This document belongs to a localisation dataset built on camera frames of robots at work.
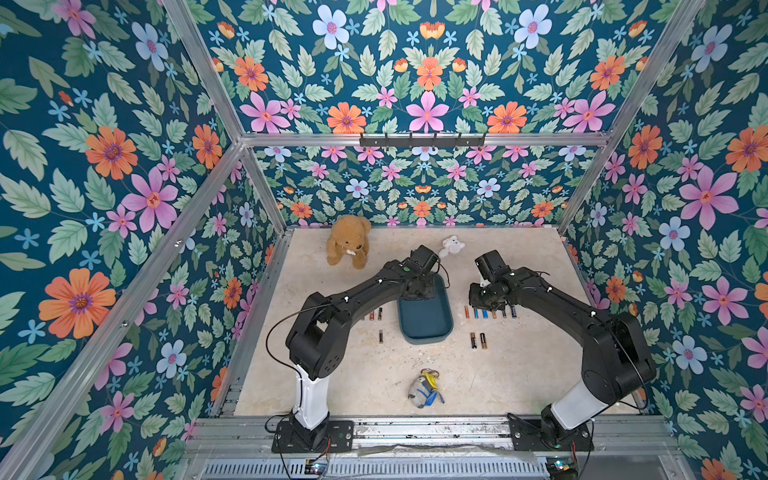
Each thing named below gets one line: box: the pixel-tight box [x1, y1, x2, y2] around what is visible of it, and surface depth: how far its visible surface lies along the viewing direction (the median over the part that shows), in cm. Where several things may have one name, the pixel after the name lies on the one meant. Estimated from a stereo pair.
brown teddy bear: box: [326, 215, 371, 270], surface depth 98 cm
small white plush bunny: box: [438, 235, 465, 259], surface depth 113 cm
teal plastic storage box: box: [397, 274, 454, 345], surface depth 94 cm
